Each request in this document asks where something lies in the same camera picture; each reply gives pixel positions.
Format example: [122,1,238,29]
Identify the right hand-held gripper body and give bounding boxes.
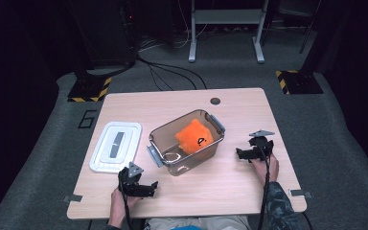
[248,128,275,161]

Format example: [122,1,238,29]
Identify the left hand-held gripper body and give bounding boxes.
[117,161,145,193]

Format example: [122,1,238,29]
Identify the white box lid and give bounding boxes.
[88,121,143,174]

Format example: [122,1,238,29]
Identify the clear brown storage box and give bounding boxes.
[146,108,227,177]

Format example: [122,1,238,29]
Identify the orange plush toy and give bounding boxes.
[173,118,215,157]

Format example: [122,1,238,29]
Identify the person's right hand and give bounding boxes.
[251,153,280,187]

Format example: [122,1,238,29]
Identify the person's left hand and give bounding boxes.
[107,187,142,229]

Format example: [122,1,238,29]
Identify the blue cloth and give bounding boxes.
[171,224,203,230]

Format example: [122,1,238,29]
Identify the person's beige trousers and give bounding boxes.
[145,215,251,230]

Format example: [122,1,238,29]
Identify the black stand base, yellow stripes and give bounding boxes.
[67,76,113,103]
[274,69,324,96]

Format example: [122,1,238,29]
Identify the dark equipment cabinet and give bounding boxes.
[66,0,139,71]

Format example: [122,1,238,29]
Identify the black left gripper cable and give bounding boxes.
[117,173,134,230]

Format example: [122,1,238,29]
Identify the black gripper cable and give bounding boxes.
[117,173,134,230]
[256,145,271,230]

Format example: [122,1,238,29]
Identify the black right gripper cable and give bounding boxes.
[256,145,271,230]

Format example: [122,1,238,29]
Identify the grey table edge bracket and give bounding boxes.
[288,188,313,198]
[62,194,83,204]

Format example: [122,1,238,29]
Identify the black cable under table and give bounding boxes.
[301,211,314,230]

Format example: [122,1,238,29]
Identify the black floor cables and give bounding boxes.
[136,52,208,91]

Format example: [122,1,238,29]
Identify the white metal frame stand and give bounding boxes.
[188,0,266,64]

